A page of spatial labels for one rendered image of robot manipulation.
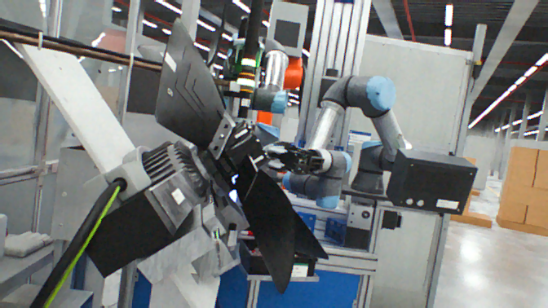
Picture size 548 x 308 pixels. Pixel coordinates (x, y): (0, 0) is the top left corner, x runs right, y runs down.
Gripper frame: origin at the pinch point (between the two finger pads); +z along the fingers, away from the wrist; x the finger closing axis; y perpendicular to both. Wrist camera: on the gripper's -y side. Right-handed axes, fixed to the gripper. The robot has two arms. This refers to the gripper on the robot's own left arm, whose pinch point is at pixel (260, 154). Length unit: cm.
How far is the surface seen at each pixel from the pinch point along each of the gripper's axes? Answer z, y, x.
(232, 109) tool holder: 15.1, 3.9, -11.9
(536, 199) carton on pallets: -806, -161, 77
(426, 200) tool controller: -62, 20, 8
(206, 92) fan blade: 31.8, 19.1, -15.7
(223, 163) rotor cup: 21.5, 14.1, -0.2
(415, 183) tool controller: -57, 17, 2
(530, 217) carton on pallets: -804, -159, 114
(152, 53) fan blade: 32.3, -9.5, -21.4
